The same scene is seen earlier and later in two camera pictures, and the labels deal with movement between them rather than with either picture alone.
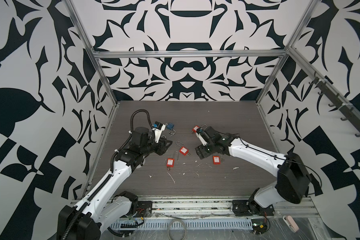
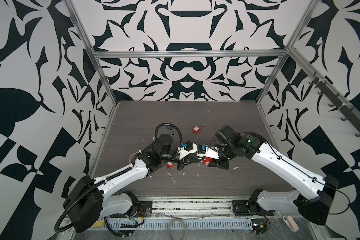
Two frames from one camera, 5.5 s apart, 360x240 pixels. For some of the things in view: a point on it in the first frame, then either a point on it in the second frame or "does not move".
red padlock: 183,150 to 206,161
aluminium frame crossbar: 189,54 does not move
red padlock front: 170,161 does not move
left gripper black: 161,147 to 183,162
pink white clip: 290,221 does not move
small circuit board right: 259,226 does not move
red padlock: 194,129 does not move
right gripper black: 200,149 to 217,163
